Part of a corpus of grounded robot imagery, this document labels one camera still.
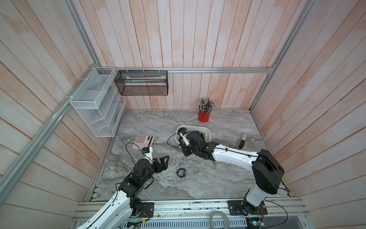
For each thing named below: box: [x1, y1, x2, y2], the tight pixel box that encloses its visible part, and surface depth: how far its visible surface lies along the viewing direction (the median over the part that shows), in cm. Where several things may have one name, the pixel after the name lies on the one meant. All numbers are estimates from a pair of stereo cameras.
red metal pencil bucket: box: [197, 109, 212, 123], surface depth 116 cm
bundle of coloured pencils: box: [198, 97, 216, 114], surface depth 103 cm
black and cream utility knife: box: [237, 133, 247, 151], surface depth 97 cm
